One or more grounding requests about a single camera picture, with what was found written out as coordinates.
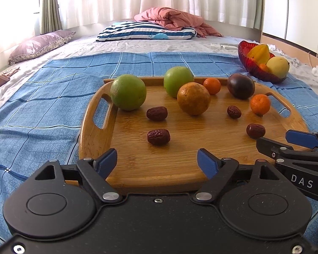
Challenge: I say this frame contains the yellow mango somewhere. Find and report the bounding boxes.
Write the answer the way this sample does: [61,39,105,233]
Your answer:
[266,56,290,79]

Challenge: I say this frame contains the green curtain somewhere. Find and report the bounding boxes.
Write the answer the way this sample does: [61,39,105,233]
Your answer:
[40,0,63,35]
[252,0,264,31]

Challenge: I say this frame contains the pink quilt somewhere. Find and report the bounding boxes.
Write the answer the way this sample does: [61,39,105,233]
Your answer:
[134,7,223,37]

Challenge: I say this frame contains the purple floral pillow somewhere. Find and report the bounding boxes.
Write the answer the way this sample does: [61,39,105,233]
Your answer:
[8,30,76,64]

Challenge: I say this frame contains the red glass bowl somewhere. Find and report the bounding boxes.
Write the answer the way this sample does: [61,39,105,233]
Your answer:
[238,40,288,83]

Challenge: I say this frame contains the large orange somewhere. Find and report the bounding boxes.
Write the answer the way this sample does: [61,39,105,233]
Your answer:
[177,83,211,116]

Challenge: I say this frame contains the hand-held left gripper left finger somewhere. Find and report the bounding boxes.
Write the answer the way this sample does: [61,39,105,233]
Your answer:
[32,148,122,205]

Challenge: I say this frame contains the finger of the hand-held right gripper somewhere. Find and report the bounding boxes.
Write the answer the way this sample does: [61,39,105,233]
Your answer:
[256,137,294,160]
[285,130,318,152]

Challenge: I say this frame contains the green apple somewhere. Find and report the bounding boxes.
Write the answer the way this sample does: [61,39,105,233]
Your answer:
[163,66,195,98]
[110,75,147,111]

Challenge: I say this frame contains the smooth small mandarin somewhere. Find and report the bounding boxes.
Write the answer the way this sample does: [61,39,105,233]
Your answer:
[203,77,221,95]

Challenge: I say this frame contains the wooden tray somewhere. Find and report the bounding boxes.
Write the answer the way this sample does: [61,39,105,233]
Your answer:
[79,75,312,195]

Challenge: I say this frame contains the dried red jujube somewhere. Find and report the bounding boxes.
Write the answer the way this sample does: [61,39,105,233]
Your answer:
[146,106,168,121]
[227,105,242,119]
[246,123,266,139]
[147,129,171,146]

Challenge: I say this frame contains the dark purple plum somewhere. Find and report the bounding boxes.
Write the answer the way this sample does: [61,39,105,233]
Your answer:
[226,73,255,100]

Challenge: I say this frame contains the yellow starfruit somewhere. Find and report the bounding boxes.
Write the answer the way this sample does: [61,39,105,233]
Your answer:
[247,44,271,64]

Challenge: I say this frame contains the blue white striped pillow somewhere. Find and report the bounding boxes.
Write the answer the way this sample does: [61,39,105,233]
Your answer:
[96,21,197,42]

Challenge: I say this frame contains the white wardrobe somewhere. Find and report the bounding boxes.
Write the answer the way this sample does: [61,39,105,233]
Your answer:
[261,0,318,61]

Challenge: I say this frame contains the white flat box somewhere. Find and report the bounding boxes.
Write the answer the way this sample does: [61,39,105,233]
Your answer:
[210,43,239,50]

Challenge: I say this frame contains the blue checked blanket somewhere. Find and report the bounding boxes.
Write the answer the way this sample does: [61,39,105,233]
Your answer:
[0,51,318,244]

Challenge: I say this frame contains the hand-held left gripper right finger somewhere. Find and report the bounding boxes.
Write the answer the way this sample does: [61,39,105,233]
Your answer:
[192,148,288,205]

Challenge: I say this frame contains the pink cloth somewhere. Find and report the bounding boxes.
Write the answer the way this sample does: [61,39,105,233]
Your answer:
[0,67,20,88]

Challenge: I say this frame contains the wrinkly mandarin orange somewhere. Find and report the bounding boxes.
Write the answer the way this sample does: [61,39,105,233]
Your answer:
[250,94,271,116]

